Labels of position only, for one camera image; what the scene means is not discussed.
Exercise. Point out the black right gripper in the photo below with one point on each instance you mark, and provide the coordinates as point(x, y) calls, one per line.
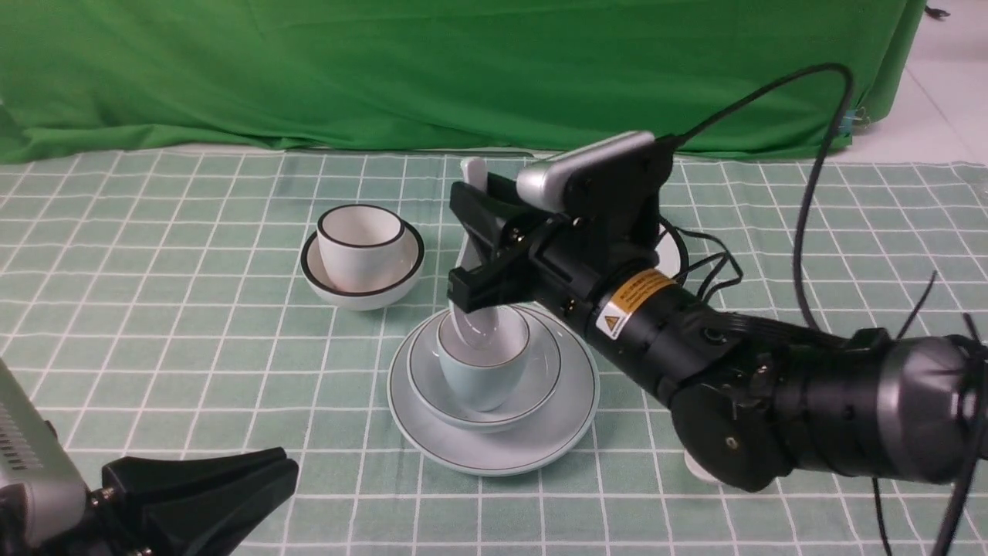
point(611, 215)

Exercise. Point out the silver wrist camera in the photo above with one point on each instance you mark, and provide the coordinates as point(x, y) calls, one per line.
point(35, 463)
point(542, 184)

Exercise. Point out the green checkered tablecloth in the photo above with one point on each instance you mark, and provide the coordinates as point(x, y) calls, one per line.
point(153, 304)

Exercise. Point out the white spoon with characters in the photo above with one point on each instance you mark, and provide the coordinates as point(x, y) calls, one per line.
point(698, 471)

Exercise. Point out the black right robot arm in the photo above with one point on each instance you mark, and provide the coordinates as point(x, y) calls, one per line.
point(751, 399)

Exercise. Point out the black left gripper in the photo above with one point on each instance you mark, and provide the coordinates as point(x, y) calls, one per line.
point(187, 507)

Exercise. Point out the large light blue plate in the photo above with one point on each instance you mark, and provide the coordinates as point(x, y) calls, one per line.
point(538, 440)

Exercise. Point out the green backdrop cloth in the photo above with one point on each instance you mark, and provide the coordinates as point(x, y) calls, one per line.
point(97, 75)

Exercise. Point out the black-rimmed plate with cartoon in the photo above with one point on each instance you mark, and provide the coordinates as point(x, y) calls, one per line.
point(672, 254)

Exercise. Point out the blue backdrop clip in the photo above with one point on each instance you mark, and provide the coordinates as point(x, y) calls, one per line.
point(854, 121)

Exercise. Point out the light blue shallow bowl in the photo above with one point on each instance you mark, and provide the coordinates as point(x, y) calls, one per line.
point(537, 384)

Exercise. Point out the white black-rimmed cup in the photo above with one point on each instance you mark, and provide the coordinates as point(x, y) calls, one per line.
point(361, 247)

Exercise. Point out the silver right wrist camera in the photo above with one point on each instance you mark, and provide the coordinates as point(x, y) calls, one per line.
point(542, 184)

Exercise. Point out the light blue ceramic cup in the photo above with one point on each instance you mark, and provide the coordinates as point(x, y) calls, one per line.
point(483, 355)

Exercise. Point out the white black-rimmed bowl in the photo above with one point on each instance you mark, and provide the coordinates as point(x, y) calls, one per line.
point(311, 265)

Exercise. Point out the light blue ceramic spoon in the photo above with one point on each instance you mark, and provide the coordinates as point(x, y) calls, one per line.
point(475, 330)

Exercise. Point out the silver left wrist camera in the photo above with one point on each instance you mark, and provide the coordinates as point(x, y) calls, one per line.
point(35, 463)

